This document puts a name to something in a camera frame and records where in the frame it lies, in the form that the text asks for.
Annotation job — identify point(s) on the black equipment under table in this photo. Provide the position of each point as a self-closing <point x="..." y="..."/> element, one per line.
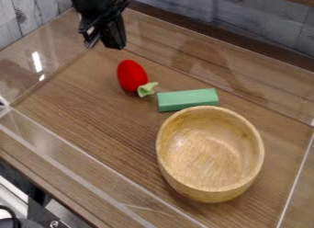
<point x="18" y="214"/>

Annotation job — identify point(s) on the red plush fruit green stem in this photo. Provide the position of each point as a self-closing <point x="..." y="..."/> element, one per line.
<point x="132" y="79"/>

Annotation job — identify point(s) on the wooden bowl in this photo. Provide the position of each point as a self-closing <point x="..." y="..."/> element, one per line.
<point x="209" y="153"/>

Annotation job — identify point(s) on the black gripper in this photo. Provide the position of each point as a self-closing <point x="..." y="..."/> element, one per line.
<point x="101" y="22"/>

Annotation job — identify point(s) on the clear acrylic tray enclosure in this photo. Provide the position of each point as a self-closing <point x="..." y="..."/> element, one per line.
<point x="80" y="137"/>

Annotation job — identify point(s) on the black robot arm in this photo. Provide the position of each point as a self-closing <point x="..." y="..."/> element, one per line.
<point x="101" y="22"/>

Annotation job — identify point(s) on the green rectangular block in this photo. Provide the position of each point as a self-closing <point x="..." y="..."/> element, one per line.
<point x="171" y="101"/>

